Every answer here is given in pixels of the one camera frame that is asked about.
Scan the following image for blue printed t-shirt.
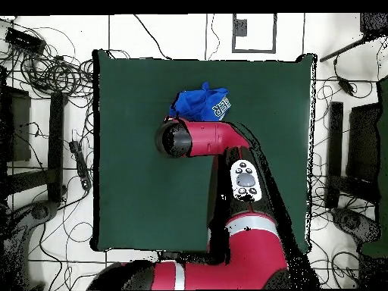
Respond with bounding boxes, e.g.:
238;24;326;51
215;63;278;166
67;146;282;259
168;80;232;123

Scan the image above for tangled black cables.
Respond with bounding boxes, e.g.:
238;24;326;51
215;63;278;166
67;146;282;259
0;23;95;101

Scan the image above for black tripod stand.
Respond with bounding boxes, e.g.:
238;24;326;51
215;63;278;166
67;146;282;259
319;12;388;63

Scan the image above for black power strip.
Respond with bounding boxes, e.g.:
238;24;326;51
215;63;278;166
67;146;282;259
68;139;92;191

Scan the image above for grey square floor frame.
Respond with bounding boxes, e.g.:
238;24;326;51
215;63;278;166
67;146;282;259
232;13;277;55

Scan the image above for dark flat panel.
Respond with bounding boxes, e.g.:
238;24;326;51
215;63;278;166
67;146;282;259
0;86;32;163
346;102;381;183

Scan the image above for dark stand base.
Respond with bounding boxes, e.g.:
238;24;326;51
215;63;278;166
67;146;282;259
2;199;60;289
330;207;381;243

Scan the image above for black power adapter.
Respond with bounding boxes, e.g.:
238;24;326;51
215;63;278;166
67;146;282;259
337;77;356;95

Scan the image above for black upright bar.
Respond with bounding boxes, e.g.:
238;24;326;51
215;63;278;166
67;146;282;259
47;92;66;204
325;101;344;208

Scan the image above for green cloth of neighbouring table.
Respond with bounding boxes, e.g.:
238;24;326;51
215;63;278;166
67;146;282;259
360;77;388;258

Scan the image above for dark green table cloth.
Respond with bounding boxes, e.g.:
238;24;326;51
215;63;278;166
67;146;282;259
92;48;318;254

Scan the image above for black electronics box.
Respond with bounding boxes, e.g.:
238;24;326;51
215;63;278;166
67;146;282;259
5;27;47;55

